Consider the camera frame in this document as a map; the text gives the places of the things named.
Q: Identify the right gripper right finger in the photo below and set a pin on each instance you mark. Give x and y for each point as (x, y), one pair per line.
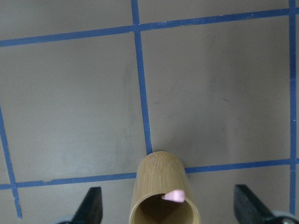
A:
(249, 209)

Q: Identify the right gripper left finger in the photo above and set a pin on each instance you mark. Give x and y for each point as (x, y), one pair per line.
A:
(90, 210)

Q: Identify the pink chopstick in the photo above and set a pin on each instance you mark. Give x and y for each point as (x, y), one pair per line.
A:
(177, 196)

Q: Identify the bamboo chopstick holder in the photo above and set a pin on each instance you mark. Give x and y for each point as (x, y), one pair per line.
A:
(160, 173)

